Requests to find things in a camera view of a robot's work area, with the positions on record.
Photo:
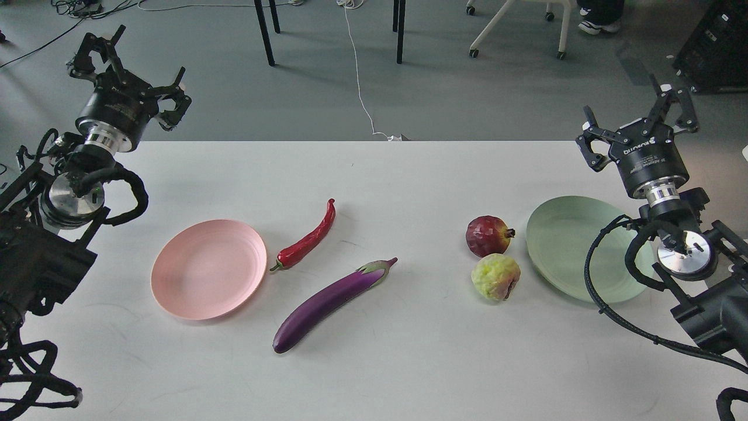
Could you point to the pink plate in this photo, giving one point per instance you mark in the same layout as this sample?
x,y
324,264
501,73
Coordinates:
x,y
209,270

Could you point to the red chili pepper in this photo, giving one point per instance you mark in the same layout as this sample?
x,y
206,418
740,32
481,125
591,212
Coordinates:
x,y
294,253

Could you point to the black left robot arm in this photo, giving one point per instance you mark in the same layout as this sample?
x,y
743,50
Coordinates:
x,y
67,189

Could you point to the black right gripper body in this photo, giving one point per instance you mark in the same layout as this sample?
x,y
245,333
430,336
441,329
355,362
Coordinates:
x,y
647,157

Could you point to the green plate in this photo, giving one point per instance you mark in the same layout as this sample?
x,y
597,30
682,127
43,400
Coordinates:
x,y
559,234

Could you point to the black equipment case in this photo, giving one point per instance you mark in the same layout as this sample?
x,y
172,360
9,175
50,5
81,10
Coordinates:
x,y
714,58

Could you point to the person's shoes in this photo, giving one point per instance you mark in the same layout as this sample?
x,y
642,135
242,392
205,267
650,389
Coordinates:
x,y
600,21

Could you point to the purple eggplant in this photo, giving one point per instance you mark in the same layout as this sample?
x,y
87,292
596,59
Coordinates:
x,y
326,301

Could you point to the red pomegranate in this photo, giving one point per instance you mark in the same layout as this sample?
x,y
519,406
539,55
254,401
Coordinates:
x,y
487,235

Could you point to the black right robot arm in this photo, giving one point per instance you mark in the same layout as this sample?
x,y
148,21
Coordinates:
x,y
705,270

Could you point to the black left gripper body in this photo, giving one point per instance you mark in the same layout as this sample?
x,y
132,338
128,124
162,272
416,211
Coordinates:
x,y
119,106

